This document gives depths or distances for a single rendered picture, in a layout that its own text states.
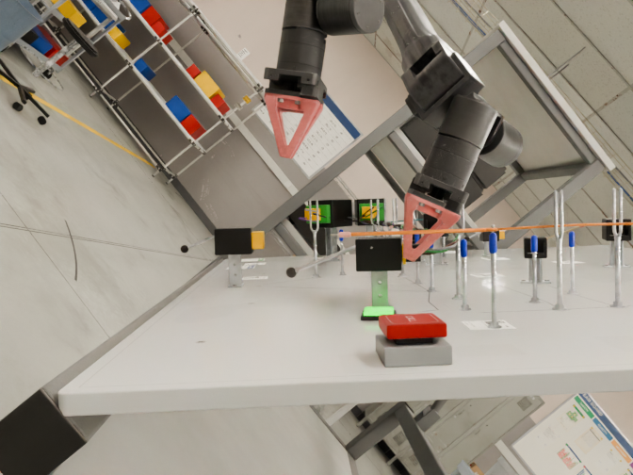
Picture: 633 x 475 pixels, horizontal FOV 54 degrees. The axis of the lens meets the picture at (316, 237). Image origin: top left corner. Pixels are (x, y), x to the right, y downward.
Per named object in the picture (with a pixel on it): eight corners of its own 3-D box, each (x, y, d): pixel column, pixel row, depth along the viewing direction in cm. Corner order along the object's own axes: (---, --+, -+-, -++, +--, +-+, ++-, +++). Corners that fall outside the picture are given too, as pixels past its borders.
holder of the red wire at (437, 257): (448, 259, 140) (446, 211, 140) (449, 266, 127) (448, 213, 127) (425, 260, 141) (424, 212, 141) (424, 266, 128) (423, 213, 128)
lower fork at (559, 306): (571, 310, 73) (569, 189, 72) (556, 311, 73) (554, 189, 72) (563, 307, 75) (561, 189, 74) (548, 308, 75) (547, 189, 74)
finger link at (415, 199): (431, 267, 80) (462, 199, 79) (435, 273, 73) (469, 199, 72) (382, 245, 80) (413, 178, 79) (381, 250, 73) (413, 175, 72)
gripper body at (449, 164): (455, 207, 82) (478, 155, 81) (462, 208, 72) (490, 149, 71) (409, 188, 82) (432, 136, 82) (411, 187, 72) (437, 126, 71)
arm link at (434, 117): (399, 95, 81) (450, 46, 78) (444, 123, 90) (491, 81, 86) (442, 160, 75) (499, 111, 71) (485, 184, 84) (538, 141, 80)
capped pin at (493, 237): (484, 326, 65) (482, 224, 65) (496, 325, 66) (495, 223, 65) (492, 329, 64) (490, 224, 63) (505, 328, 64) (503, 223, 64)
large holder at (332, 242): (370, 255, 157) (369, 199, 156) (333, 262, 143) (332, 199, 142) (348, 255, 161) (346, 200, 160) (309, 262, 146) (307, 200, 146)
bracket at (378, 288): (371, 305, 81) (370, 268, 81) (390, 305, 81) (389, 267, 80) (370, 312, 76) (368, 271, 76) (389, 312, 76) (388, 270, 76)
